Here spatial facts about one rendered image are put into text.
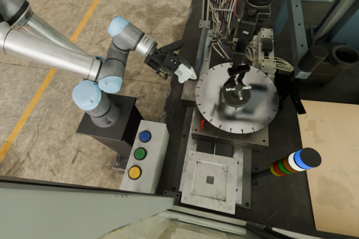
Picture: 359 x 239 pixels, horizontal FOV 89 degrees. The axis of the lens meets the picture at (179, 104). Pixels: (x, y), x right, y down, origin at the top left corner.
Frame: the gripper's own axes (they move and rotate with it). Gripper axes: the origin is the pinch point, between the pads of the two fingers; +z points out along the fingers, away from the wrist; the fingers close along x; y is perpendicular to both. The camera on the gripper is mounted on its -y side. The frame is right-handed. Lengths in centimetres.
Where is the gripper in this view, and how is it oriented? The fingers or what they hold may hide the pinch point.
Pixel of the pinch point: (194, 75)
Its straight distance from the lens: 76.0
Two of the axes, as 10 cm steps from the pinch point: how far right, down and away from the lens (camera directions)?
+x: 4.6, -2.1, -8.7
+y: -3.8, 8.3, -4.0
